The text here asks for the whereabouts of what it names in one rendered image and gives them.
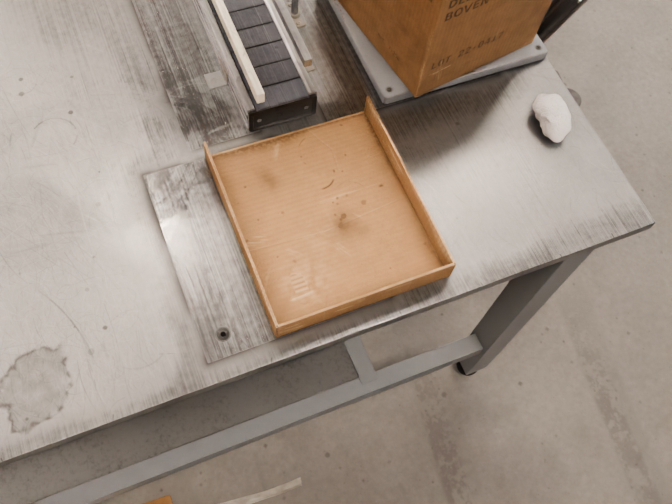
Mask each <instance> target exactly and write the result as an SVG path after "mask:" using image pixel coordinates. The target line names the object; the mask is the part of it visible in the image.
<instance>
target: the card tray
mask: <svg viewBox="0 0 672 504"><path fill-rule="evenodd" d="M203 145H204V152H205V158H206V161H207V163H208V166H209V169H210V171H211V174H212V176H213V179H214V181H215V184H216V186H217V189H218V192H219V194H220V197H221V199H222V202H223V204H224V207H225V209H226V212H227V215H228V217H229V220H230V222H231V225H232V227H233V230H234V232H235V235H236V238H237V240H238V243H239V245H240V248H241V250H242V253H243V255H244V258H245V261H246V263H247V266H248V268H249V271H250V273H251V276H252V278H253V281H254V284H255V286H256V289H257V291H258V294H259V296H260V299H261V302H262V304H263V307H264V309H265V312H266V314H267V317H268V319H269V322H270V325H271V327H272V330H273V332H274V335H275V337H276V338H278V337H281V336H284V335H286V334H289V333H292V332H295V331H298V330H300V329H303V328H306V327H309V326H312V325H314V324H317V323H320V322H323V321H326V320H328V319H331V318H334V317H337V316H340V315H342V314H345V313H348V312H351V311H354V310H356V309H359V308H362V307H365V306H368V305H370V304H373V303H376V302H379V301H382V300H384V299H387V298H390V297H393V296H396V295H398V294H401V293H404V292H407V291H410V290H412V289H415V288H418V287H421V286H424V285H426V284H429V283H432V282H435V281H438V280H440V279H443V278H446V277H449V276H450V275H451V273H452V271H453V269H454V268H455V266H456V262H455V260H454V259H453V257H452V255H451V253H450V251H449V249H448V247H447V245H446V243H445V241H444V239H443V237H442V235H441V234H440V232H439V230H438V228H437V226H436V224H435V222H434V220H433V218H432V216H431V214H430V212H429V211H428V209H427V207H426V205H425V203H424V201H423V199H422V197H421V195H420V193H419V191H418V189H417V187H416V186H415V184H414V182H413V180H412V178H411V176H410V174H409V172H408V170H407V168H406V166H405V164H404V162H403V161H402V159H401V157H400V155H399V153H398V151H397V149H396V147H395V145H394V143H393V141H392V139H391V138H390V136H389V134H388V132H387V130H386V128H385V126H384V124H383V122H382V120H381V118H380V116H379V114H378V113H377V111H376V109H375V107H374V105H373V103H372V101H371V99H370V97H369V96H367V97H366V102H365V108H364V111H362V112H359V113H355V114H352V115H348V116H345V117H341V118H338V119H334V120H331V121H327V122H324V123H320V124H317V125H313V126H310V127H306V128H303V129H299V130H296V131H292V132H289V133H285V134H282V135H278V136H275V137H271V138H268V139H265V140H261V141H258V142H254V143H251V144H247V145H244V146H240V147H237V148H233V149H230V150H226V151H223V152H219V153H216V154H212V155H211V154H210V151H209V149H208V146H207V144H206V142H203Z"/></svg>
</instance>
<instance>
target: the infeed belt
mask: <svg viewBox="0 0 672 504"><path fill-rule="evenodd" d="M207 1H208V3H209V6H210V8H211V10H212V12H213V15H214V17H215V19H216V22H217V24H218V26H219V28H220V31H221V33H222V35H223V38H224V40H225V42H226V44H227V47H228V49H229V51H230V54H231V56H232V58H233V60H234V63H235V65H236V67H237V70H238V72H239V74H240V76H241V79H242V81H243V83H244V86H245V88H246V90H247V92H248V95H249V97H250V99H251V102H252V104H253V106H254V108H255V110H256V111H257V112H259V111H262V110H266V109H269V108H273V107H277V106H280V105H284V104H288V103H291V102H295V101H298V100H302V99H306V98H309V94H308V92H307V89H306V87H305V85H304V83H303V81H302V79H301V78H300V75H299V73H298V71H297V69H296V67H295V64H294V62H293V60H292V59H291V56H290V54H289V52H288V50H287V48H286V46H285V44H284V41H283V40H282V37H281V35H280V33H279V31H278V29H277V27H276V25H275V23H274V21H273V19H272V16H271V14H270V12H269V10H268V8H267V6H266V5H265V2H264V0H223V2H224V4H225V6H226V8H227V11H228V13H229V15H230V17H231V20H232V22H233V24H234V26H235V28H236V31H237V33H238V35H239V37H240V40H241V42H242V44H243V46H244V49H245V51H246V53H247V55H248V57H249V60H250V62H251V64H252V66H253V69H254V71H255V73H256V75H257V77H258V80H259V82H260V84H261V86H262V89H263V91H264V93H265V102H263V103H259V104H257V102H256V100H255V98H254V96H253V93H252V91H251V89H250V86H249V84H248V82H247V80H246V77H245V75H244V73H243V71H242V68H241V66H240V64H239V61H238V59H237V57H236V55H235V52H234V50H233V48H232V46H231V43H230V41H229V39H228V37H227V34H226V32H225V30H224V27H223V25H222V23H221V21H220V18H219V16H218V14H217V12H216V9H215V7H214V5H213V3H212V0H207Z"/></svg>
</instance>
